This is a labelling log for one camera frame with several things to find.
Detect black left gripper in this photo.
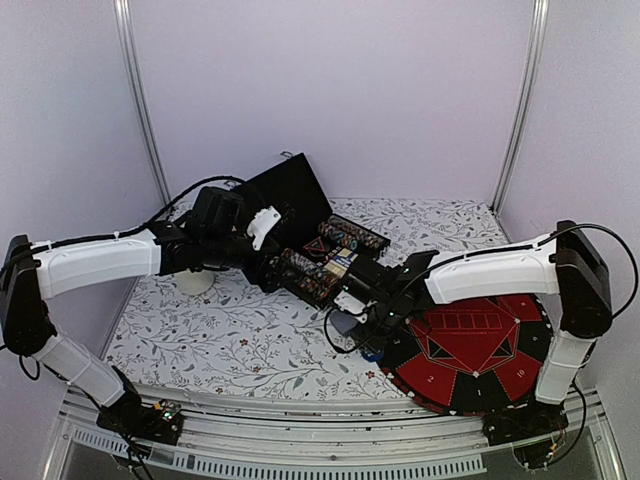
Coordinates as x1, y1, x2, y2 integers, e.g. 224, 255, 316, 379
203, 231, 304, 293

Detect blue small blind button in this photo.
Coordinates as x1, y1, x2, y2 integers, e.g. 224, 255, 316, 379
361, 351, 384, 363

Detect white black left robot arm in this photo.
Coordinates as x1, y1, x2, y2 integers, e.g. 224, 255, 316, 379
1, 180, 283, 444

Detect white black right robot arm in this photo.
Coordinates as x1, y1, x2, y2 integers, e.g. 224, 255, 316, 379
324, 220, 620, 445

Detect blue boxed card deck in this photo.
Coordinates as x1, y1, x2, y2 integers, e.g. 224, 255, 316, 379
333, 248, 358, 269

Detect back row poker chips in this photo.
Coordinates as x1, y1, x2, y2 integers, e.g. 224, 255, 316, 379
317, 215, 390, 253

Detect row poker chips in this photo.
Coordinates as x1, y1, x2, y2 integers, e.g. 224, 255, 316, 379
317, 215, 390, 253
272, 248, 340, 308

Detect grey card deck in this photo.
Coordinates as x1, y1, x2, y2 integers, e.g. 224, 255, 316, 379
331, 312, 358, 336

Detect front row poker chips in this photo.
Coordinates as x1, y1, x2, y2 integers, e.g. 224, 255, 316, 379
272, 248, 340, 308

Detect open black poker chip case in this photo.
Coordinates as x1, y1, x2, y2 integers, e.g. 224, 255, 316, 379
233, 153, 390, 304

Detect floral white table mat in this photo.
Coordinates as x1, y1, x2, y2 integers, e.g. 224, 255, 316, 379
105, 198, 506, 401

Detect round red black poker mat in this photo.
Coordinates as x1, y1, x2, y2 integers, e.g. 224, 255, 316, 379
378, 294, 552, 416

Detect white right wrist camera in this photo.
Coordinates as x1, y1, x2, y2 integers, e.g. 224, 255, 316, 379
333, 291, 368, 316

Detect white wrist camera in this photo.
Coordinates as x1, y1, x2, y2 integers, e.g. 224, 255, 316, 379
333, 291, 368, 316
246, 206, 281, 251

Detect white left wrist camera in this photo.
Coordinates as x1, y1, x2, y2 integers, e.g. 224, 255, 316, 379
246, 206, 281, 251

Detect left aluminium frame post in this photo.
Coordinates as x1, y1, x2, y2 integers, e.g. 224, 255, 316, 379
113, 0, 171, 206

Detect aluminium frame post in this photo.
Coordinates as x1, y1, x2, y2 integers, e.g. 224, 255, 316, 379
490, 0, 550, 217
113, 0, 171, 206

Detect right aluminium frame post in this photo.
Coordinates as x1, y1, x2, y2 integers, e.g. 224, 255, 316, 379
490, 0, 550, 217

